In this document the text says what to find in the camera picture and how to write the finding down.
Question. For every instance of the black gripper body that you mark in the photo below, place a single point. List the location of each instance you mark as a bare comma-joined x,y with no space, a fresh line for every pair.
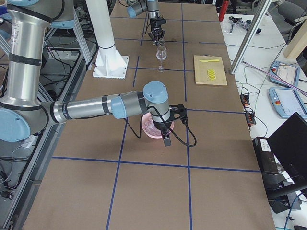
155,30
162,126

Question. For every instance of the steel double jigger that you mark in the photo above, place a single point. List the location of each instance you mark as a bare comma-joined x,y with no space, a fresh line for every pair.
161,42

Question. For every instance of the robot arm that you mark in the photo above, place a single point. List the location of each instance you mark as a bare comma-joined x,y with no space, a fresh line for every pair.
137,7
22,114

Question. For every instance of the clear ice cube pile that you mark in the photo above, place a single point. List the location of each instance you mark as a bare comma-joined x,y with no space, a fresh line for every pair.
150,128

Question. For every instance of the clear wine glass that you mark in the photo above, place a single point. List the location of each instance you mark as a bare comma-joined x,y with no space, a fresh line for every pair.
161,55

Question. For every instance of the pink plastic bowl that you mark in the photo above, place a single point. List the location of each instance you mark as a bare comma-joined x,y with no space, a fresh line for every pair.
145,116

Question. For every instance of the yellow plastic knife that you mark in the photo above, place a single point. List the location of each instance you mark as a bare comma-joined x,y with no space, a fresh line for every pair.
209,60

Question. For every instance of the bamboo cutting board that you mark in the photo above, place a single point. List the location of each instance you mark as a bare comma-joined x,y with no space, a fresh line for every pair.
201,74

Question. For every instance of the red bottle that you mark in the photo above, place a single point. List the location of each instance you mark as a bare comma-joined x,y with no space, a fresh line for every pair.
223,9

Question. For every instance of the black box with label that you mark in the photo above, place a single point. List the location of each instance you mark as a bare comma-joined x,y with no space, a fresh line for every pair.
265,156

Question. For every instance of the black laptop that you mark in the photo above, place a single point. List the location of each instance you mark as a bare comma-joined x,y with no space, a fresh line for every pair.
289,145

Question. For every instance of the blue teach pendant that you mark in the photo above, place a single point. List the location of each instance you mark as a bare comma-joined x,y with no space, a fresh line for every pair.
286,102
287,72

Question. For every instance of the grey office chair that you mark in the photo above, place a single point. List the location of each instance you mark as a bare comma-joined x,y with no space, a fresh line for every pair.
287,12

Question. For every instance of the metal rod green tip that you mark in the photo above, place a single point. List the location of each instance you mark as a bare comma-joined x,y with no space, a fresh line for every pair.
277,78

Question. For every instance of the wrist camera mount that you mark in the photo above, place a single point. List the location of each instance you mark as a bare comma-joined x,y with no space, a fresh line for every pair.
178,112

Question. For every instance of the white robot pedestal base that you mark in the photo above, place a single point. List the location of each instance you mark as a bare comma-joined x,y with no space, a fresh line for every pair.
109,62

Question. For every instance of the aluminium frame post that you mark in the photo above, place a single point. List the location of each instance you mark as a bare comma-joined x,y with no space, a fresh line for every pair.
261,11

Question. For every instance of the wooden post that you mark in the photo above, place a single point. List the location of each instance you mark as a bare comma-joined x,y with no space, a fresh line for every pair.
298,43

